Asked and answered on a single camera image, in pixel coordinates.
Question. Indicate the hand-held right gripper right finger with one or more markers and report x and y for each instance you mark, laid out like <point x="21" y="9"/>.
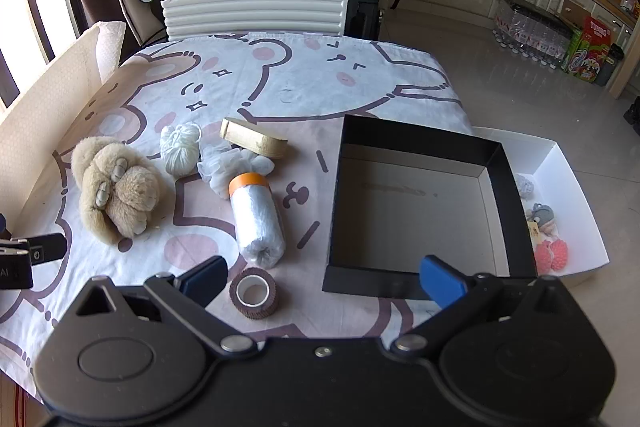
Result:
<point x="442" y="282"/>

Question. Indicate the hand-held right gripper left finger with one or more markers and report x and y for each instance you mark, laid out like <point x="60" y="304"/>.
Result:
<point x="205" y="281"/>

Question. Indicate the black cardboard box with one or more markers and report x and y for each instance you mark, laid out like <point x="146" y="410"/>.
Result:
<point x="415" y="207"/>

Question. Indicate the tan plush toy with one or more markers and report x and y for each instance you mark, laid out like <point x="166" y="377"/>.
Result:
<point x="125" y="192"/>

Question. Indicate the white mesh bath pouf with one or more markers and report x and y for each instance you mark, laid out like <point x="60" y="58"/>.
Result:
<point x="220" y="167"/>

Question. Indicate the white yarn ball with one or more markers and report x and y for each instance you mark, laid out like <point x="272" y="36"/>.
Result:
<point x="180" y="152"/>

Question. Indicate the brown bandage tape roll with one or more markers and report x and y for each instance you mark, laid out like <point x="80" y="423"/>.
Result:
<point x="272" y="296"/>

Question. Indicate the cream foam board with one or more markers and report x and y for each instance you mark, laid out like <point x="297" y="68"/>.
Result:
<point x="45" y="107"/>

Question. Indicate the grey knit toy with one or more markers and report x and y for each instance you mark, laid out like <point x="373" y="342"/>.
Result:
<point x="524" y="186"/>

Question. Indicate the oval wooden box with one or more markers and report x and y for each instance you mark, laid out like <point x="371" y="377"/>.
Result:
<point x="250" y="139"/>

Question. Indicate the white cardboard tray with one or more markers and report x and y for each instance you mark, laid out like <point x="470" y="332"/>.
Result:
<point x="565" y="187"/>

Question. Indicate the cartoon bear printed blanket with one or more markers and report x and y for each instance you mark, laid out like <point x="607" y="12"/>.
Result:
<point x="300" y="72"/>

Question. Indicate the pack of water bottles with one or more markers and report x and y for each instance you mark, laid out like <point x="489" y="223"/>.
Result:
<point x="530" y="32"/>

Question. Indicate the green drink carton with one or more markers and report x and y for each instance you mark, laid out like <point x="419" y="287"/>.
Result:
<point x="592" y="52"/>

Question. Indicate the black trash bin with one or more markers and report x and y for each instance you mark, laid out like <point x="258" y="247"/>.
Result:
<point x="611" y="64"/>

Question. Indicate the snack packets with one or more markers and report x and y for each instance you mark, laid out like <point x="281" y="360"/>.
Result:
<point x="630" y="1"/>

